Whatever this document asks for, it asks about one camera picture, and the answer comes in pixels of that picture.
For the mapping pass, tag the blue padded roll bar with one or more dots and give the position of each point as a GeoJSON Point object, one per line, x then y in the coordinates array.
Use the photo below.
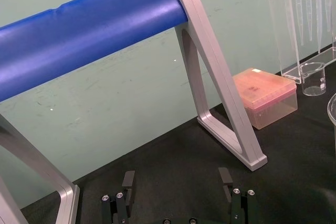
{"type": "Point", "coordinates": [86, 37]}

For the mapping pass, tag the large clear glass beaker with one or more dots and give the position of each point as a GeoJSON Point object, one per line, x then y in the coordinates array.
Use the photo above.
{"type": "Point", "coordinates": [332, 113]}

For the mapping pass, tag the grey metal triangular support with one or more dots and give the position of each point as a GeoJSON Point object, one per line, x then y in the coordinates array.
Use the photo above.
{"type": "Point", "coordinates": [215, 77]}
{"type": "Point", "coordinates": [31, 163]}

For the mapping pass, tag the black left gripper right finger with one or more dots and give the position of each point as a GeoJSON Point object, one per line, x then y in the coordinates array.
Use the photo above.
{"type": "Point", "coordinates": [240, 205]}

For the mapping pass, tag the small clear glass beaker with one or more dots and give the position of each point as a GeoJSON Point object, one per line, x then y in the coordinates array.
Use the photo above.
{"type": "Point", "coordinates": [313, 82]}

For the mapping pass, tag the clear acrylic tube rack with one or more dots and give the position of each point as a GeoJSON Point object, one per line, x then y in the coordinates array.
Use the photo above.
{"type": "Point", "coordinates": [284, 37]}

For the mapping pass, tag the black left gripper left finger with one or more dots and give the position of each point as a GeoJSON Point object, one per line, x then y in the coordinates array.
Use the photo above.
{"type": "Point", "coordinates": [121, 205]}

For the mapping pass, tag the orange translucent pipette tip box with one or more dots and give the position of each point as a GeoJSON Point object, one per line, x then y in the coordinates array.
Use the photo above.
{"type": "Point", "coordinates": [265, 93]}

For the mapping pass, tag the clear plastic pipette tube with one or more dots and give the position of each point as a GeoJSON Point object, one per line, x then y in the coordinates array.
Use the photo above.
{"type": "Point", "coordinates": [327, 1]}
{"type": "Point", "coordinates": [299, 11]}
{"type": "Point", "coordinates": [319, 16]}
{"type": "Point", "coordinates": [308, 6]}

